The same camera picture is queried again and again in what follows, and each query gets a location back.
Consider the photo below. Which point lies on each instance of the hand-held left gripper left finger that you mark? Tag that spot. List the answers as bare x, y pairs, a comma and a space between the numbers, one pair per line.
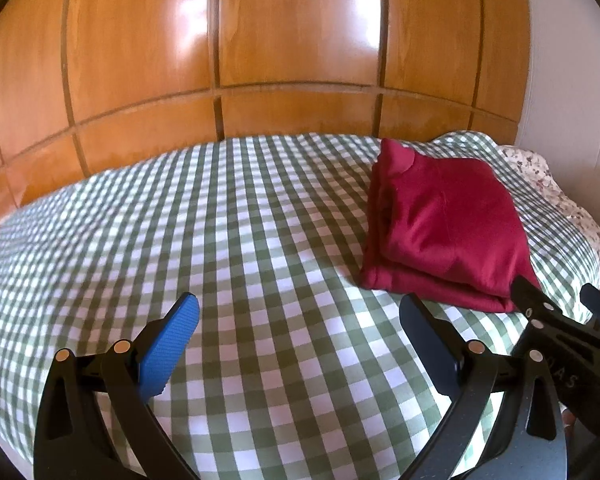
172, 340

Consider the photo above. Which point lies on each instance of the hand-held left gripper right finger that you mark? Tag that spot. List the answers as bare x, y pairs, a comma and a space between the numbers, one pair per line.
427, 341

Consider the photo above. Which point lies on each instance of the dark red sweater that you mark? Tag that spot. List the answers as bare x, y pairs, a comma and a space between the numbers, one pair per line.
445, 220

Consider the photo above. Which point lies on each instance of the green checkered bed sheet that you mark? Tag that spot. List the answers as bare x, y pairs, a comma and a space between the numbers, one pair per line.
230, 240

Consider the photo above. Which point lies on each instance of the floral bed sheet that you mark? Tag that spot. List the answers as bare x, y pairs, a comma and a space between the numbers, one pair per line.
540, 170

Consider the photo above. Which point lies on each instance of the wooden panelled headboard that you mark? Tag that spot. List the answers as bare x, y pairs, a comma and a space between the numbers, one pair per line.
280, 25

